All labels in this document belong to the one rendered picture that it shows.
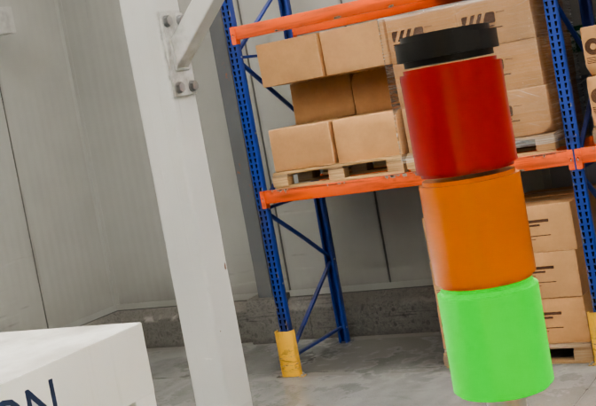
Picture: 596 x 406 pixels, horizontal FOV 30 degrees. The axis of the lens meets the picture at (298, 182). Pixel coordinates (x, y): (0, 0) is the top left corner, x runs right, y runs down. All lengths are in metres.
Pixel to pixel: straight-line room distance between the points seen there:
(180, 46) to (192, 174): 0.35
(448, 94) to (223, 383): 2.66
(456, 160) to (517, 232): 0.05
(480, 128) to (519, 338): 0.10
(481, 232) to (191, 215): 2.57
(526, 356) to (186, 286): 2.62
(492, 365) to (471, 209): 0.08
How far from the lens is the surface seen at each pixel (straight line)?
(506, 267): 0.54
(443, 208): 0.53
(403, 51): 0.54
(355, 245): 10.65
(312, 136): 9.17
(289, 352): 9.56
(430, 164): 0.53
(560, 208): 8.52
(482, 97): 0.53
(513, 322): 0.54
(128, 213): 11.99
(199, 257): 3.09
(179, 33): 3.07
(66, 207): 11.86
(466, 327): 0.54
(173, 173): 3.09
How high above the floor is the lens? 2.32
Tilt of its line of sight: 4 degrees down
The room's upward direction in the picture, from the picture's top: 10 degrees counter-clockwise
